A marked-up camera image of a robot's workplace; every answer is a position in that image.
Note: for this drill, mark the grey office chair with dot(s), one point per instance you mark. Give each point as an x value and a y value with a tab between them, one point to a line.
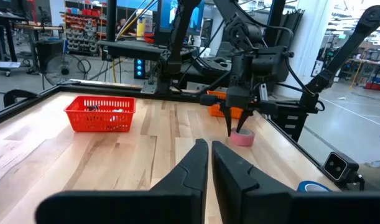
220	49

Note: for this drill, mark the black keyboard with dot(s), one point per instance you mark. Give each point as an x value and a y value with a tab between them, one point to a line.
210	65

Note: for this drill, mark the red plastic basket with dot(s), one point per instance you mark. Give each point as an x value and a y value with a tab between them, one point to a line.
99	123

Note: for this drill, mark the brown horizontal pipe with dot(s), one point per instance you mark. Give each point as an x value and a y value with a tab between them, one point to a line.
37	28

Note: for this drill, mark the yellow white container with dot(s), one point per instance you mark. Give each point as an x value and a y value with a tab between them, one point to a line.
140	28

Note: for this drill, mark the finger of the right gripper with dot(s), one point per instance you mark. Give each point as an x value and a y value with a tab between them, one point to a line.
227	119
243	119

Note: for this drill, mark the black drawer cabinet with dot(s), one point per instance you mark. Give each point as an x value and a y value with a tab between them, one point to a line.
286	121

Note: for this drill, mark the blue screen monitor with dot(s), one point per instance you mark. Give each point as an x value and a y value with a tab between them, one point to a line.
197	18

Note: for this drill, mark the black floor fan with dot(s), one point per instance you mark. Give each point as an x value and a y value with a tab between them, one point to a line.
63	71

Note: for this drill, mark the black diagonal frame brace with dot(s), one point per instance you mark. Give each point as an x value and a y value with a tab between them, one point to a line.
219	81

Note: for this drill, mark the black stereo camera box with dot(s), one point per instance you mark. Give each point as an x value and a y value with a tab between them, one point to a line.
339	166

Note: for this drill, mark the orange plastic basket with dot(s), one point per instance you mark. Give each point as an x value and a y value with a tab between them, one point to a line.
216	110

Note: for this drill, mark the black bin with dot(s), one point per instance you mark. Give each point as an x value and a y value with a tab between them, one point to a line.
49	49

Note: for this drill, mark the pink tape roll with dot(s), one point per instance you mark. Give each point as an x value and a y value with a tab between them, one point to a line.
242	140

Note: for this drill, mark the black frame post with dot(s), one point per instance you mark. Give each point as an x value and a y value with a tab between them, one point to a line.
275	18
111	18

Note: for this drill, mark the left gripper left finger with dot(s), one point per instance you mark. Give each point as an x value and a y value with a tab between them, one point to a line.
183	199

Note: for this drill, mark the black platform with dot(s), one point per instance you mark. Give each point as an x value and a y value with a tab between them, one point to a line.
127	49

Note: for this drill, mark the shelf rack with bins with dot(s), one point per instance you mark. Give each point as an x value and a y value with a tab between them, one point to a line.
84	34

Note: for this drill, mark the silver aluminium extrusion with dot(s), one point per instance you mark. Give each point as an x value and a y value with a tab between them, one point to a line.
263	91

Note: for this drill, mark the blue tape roll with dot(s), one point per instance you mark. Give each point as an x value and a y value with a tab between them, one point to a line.
304	186

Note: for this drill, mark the black leaning panels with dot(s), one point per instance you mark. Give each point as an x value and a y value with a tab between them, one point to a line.
290	28

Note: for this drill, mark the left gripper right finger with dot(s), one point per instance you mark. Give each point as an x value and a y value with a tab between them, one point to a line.
239	193

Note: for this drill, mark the person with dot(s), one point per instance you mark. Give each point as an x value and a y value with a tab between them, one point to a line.
122	23

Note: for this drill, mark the black workbench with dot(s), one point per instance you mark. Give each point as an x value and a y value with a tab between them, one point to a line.
11	37

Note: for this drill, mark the computer tower with lights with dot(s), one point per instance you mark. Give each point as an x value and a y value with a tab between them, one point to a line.
139	67

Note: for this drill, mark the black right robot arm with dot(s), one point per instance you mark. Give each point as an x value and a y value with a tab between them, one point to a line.
182	37

